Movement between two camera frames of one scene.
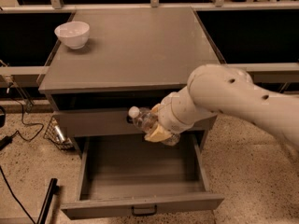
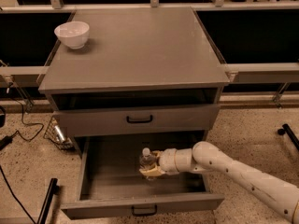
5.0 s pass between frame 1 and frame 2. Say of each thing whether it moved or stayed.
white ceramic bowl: stayed
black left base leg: stayed
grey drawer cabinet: stayed
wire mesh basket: stayed
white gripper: moved
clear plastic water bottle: moved
